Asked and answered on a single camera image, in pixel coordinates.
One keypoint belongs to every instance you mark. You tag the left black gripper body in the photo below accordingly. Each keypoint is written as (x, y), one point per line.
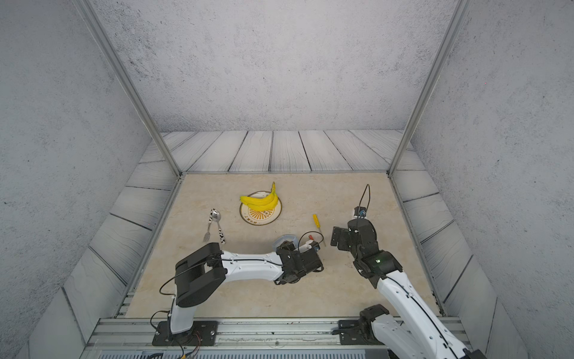
(299, 277)

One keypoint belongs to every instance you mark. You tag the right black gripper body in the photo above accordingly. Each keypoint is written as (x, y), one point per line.
(345, 242)

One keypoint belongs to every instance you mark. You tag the yellow handled screwdriver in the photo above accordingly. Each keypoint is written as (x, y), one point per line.
(318, 226)

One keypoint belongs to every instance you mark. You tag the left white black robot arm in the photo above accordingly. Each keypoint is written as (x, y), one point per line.
(202, 272)

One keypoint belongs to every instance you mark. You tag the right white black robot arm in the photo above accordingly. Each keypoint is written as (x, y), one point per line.
(420, 334)

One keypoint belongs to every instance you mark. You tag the yellow banana bunch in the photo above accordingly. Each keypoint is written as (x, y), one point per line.
(262, 204)

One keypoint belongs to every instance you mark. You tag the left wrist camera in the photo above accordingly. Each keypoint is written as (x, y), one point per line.
(309, 245)

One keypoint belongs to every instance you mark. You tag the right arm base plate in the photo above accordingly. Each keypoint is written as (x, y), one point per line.
(360, 332)

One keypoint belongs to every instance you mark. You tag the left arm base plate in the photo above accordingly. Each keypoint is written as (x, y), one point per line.
(186, 333)

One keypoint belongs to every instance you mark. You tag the aluminium mounting rail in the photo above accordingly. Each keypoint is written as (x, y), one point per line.
(244, 334)

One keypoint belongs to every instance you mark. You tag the right aluminium frame post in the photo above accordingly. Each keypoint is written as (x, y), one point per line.
(445, 48)

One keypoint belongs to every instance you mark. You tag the aluminium frame post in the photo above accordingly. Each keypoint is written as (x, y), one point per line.
(88, 14)
(445, 48)

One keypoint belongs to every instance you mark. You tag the left aluminium frame post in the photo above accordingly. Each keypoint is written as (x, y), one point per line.
(88, 14)

